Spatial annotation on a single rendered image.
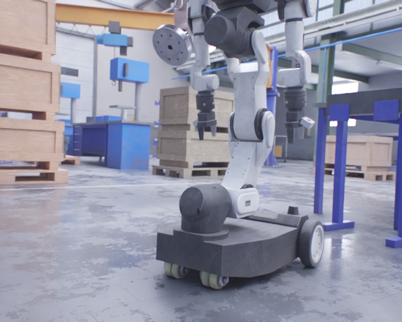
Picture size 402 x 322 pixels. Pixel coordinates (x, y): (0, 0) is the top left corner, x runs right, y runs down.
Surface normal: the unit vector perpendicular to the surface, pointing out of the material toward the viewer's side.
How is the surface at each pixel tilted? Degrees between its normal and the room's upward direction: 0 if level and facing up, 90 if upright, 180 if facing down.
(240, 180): 47
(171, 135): 90
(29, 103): 90
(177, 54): 131
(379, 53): 90
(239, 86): 100
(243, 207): 90
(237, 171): 60
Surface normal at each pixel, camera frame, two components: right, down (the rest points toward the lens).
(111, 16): 0.09, 0.04
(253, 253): 0.59, 0.05
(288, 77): -0.55, 0.20
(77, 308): 0.04, -1.00
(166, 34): -0.45, 0.65
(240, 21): 0.83, 0.05
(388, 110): -0.79, -0.01
